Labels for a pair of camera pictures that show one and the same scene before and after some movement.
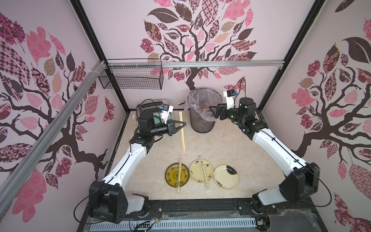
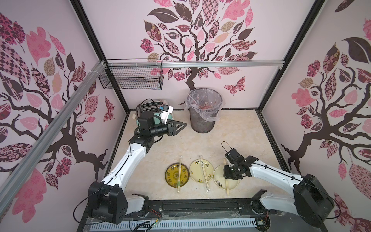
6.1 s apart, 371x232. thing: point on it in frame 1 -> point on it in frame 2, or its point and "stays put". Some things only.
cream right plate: [224, 180] stays put
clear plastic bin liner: [199, 100] stays put
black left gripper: [171, 126] stays put
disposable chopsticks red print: [182, 133] -> [227, 182]
